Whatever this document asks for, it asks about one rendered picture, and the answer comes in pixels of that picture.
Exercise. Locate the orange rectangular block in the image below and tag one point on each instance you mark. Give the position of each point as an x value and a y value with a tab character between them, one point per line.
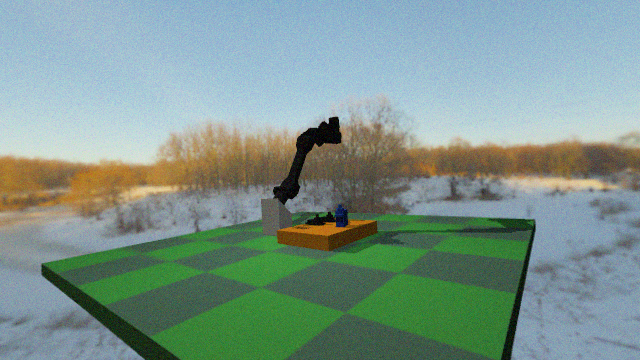
321	233

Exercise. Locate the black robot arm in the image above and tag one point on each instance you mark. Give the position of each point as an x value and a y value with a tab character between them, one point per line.
329	134

